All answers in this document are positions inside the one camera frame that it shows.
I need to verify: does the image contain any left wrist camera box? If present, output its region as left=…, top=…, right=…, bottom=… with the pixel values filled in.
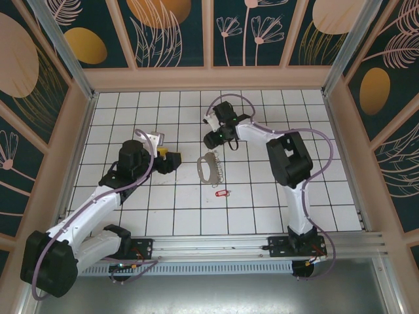
left=143, top=130, right=164, bottom=148

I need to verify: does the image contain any grey metal front sheet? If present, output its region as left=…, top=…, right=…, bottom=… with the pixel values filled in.
left=34, top=273, right=402, bottom=314

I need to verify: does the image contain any metal key holder with rings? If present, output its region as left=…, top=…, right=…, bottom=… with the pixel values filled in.
left=196, top=149, right=226, bottom=188

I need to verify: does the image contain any grey slotted cable duct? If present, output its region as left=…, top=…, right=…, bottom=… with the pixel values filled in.
left=78, top=260, right=294, bottom=276

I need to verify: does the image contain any wall panel with orange circle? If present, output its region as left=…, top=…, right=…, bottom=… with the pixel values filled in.
left=117, top=0, right=206, bottom=69

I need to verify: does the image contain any wall panel with pink flowers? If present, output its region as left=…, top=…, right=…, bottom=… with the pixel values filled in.
left=213, top=0, right=301, bottom=67

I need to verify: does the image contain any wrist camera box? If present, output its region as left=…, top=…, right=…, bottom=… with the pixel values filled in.
left=204, top=111, right=220, bottom=129
left=143, top=130, right=164, bottom=148

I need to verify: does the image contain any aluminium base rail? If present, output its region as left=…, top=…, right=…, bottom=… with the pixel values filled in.
left=130, top=231, right=390, bottom=262

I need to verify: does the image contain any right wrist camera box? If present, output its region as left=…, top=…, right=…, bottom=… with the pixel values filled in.
left=204, top=111, right=220, bottom=129

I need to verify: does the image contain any wall panel with gold oval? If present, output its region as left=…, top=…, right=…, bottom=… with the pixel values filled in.
left=52, top=0, right=132, bottom=69

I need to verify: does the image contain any side wall panel peach disc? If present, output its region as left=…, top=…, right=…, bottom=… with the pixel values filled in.
left=0, top=0, right=71, bottom=145

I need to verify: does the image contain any wall panel with peach circle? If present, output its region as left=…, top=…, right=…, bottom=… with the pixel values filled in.
left=287, top=0, right=361, bottom=67

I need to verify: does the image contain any aluminium corner post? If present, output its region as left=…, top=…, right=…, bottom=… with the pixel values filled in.
left=26, top=0, right=99, bottom=101
left=321, top=0, right=387, bottom=97

